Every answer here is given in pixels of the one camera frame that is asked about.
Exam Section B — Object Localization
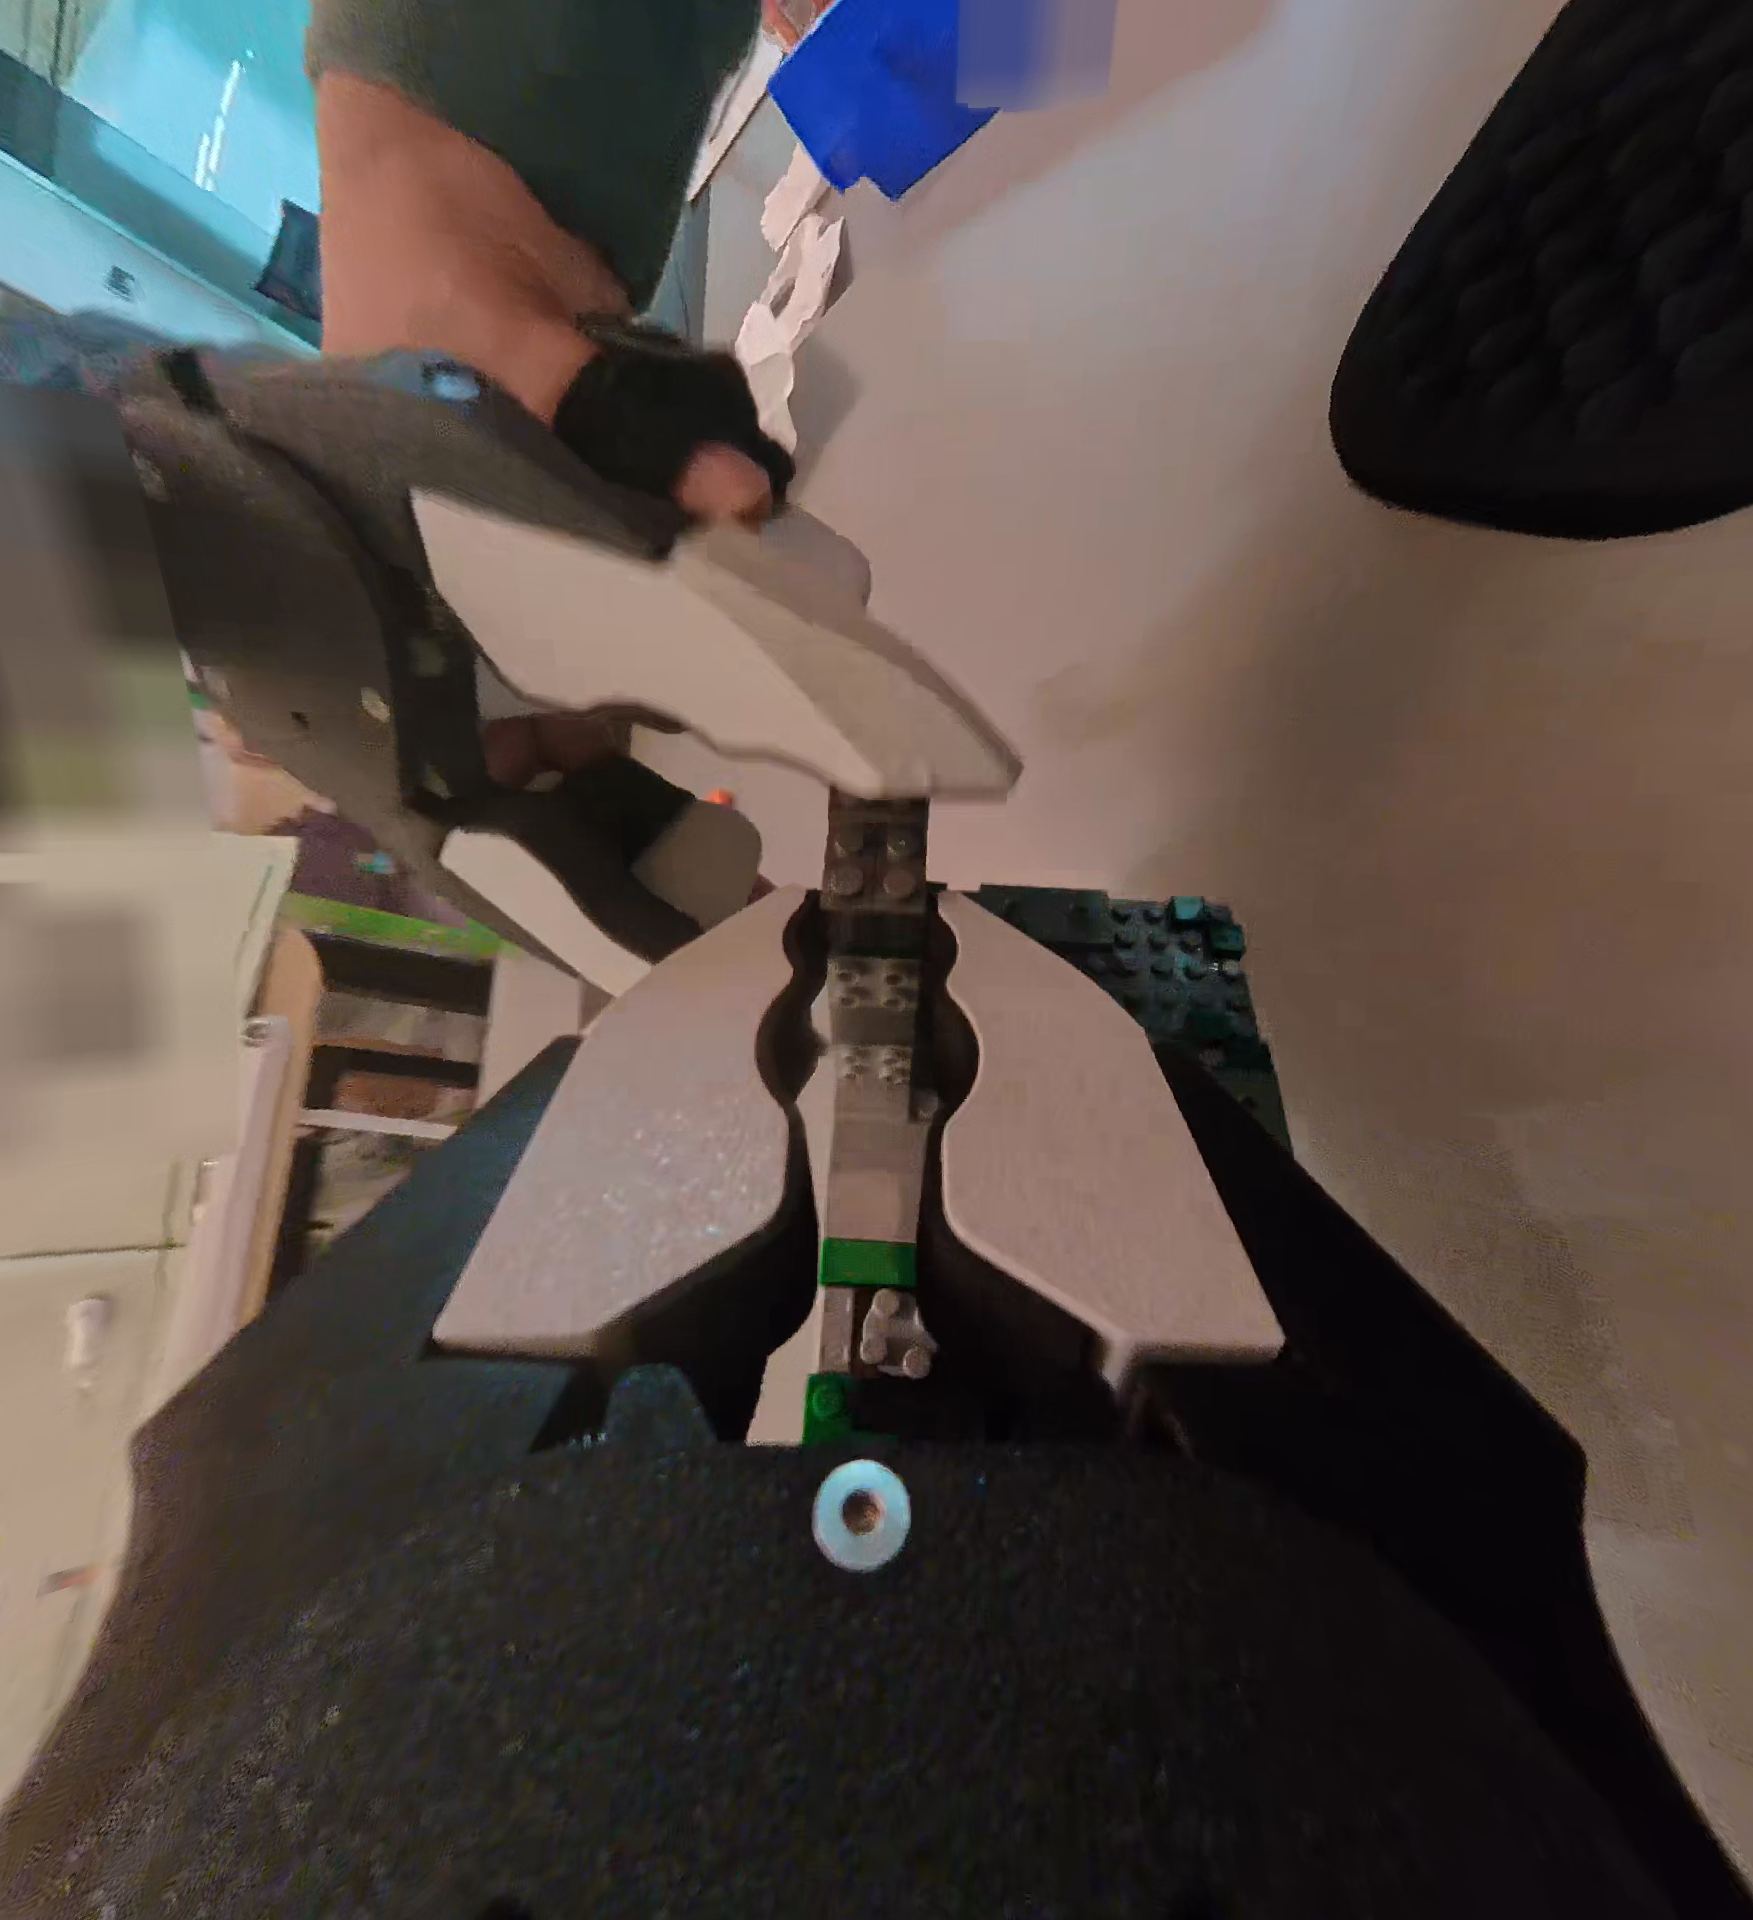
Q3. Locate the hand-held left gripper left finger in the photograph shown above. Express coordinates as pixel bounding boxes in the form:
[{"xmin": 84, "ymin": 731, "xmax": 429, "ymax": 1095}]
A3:
[{"xmin": 429, "ymin": 886, "xmax": 821, "ymax": 1434}]

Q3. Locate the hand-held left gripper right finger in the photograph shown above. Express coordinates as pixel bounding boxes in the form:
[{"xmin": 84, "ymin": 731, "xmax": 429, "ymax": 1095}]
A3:
[{"xmin": 933, "ymin": 892, "xmax": 1287, "ymax": 1434}]

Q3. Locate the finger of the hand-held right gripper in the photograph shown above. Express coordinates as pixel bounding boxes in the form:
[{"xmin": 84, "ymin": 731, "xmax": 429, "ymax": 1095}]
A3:
[
  {"xmin": 435, "ymin": 825, "xmax": 656, "ymax": 1005},
  {"xmin": 408, "ymin": 487, "xmax": 1028, "ymax": 804}
]

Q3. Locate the grey toy brick model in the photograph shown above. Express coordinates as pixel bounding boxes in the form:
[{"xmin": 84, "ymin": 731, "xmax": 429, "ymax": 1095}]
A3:
[{"xmin": 799, "ymin": 792, "xmax": 1295, "ymax": 1448}]

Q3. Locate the person's right forearm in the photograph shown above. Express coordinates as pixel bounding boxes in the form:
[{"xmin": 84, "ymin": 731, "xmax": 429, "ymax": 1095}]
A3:
[{"xmin": 307, "ymin": 0, "xmax": 761, "ymax": 430}]

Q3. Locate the grey desk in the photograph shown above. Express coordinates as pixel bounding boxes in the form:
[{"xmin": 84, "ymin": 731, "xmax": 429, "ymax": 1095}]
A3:
[{"xmin": 486, "ymin": 0, "xmax": 1753, "ymax": 1920}]

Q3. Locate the person's right hand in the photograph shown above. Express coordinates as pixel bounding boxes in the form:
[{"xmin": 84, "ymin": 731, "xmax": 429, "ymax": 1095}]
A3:
[{"xmin": 482, "ymin": 313, "xmax": 803, "ymax": 795}]

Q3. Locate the medium white paper bag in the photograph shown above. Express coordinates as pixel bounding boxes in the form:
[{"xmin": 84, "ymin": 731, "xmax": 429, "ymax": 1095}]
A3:
[{"xmin": 730, "ymin": 157, "xmax": 859, "ymax": 457}]

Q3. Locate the open building instruction booklet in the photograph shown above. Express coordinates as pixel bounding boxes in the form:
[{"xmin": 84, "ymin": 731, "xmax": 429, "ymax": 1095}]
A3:
[{"xmin": 0, "ymin": 834, "xmax": 301, "ymax": 1862}]

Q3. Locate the small blue plastic bin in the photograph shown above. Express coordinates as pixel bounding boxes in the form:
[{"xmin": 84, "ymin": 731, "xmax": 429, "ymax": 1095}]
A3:
[{"xmin": 769, "ymin": 0, "xmax": 1000, "ymax": 205}]

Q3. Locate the black chair armrest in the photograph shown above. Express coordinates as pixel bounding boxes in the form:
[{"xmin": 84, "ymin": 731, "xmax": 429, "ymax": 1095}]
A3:
[{"xmin": 1329, "ymin": 0, "xmax": 1753, "ymax": 543}]

